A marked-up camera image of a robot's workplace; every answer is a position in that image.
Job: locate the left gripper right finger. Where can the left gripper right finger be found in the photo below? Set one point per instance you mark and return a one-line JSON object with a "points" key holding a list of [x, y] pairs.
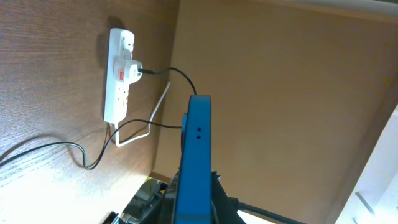
{"points": [[226, 208]]}

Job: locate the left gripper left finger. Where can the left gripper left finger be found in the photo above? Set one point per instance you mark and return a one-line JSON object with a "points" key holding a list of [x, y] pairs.
{"points": [[154, 203]]}

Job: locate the blue Galaxy smartphone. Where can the blue Galaxy smartphone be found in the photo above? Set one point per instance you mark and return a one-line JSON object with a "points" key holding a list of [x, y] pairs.
{"points": [[193, 203]]}

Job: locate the white power strip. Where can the white power strip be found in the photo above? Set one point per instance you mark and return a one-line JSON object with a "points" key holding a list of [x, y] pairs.
{"points": [[121, 45]]}

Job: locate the white USB charger plug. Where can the white USB charger plug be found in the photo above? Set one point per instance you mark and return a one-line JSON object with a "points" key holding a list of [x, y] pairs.
{"points": [[127, 71]]}

